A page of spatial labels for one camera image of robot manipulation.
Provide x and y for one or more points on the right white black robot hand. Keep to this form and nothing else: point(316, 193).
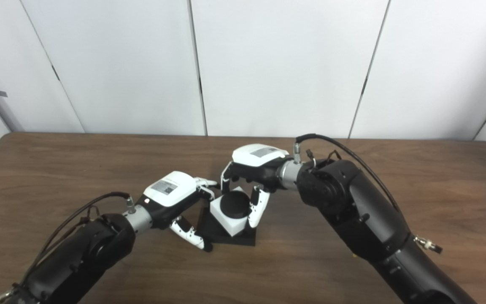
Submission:
point(257, 156)

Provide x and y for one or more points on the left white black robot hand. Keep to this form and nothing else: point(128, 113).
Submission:
point(169, 190)

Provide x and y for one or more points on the black peg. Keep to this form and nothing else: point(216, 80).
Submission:
point(234, 204)

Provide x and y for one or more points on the white square piece with hole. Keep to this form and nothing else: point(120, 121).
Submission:
point(228, 223)

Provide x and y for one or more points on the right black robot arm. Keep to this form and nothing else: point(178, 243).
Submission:
point(361, 211)

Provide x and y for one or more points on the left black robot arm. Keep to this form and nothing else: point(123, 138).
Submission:
point(82, 253)

